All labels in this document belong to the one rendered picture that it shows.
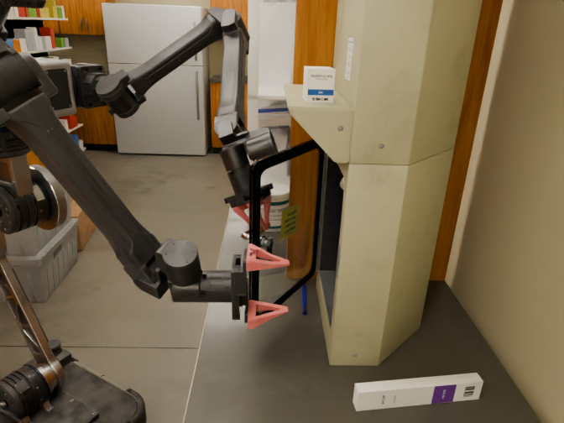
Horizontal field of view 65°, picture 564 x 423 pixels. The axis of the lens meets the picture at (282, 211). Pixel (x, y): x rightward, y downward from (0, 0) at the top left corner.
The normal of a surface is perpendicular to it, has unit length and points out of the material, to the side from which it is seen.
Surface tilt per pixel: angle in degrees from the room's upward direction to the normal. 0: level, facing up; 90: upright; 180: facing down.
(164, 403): 0
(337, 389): 0
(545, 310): 90
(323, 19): 90
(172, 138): 90
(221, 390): 0
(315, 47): 90
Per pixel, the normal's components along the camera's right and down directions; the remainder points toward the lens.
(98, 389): 0.04, -0.92
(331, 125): 0.03, 0.39
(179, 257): 0.03, -0.68
